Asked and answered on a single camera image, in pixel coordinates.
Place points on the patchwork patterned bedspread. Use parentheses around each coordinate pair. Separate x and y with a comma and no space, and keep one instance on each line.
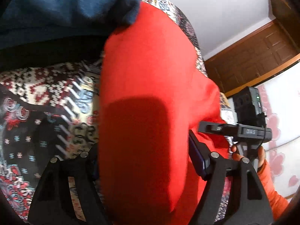
(53,112)

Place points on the orange sleeve forearm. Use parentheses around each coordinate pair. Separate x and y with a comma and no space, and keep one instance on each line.
(277,202)

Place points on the right hand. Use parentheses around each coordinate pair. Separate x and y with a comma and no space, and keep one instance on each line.
(261,157)

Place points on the white sliding wardrobe door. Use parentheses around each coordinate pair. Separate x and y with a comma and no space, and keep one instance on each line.
(280,101)

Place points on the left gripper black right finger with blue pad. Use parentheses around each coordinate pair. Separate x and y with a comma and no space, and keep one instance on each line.
(248,202)

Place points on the red zip pullover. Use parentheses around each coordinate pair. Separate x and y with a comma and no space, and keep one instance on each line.
(151,95)

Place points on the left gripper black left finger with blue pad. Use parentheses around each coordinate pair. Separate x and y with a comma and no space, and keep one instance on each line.
(52,202)

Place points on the brown wooden wardrobe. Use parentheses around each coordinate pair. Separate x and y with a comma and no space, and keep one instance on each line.
(258,53)

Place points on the folded blue jeans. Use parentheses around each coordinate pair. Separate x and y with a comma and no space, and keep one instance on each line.
(31,21)

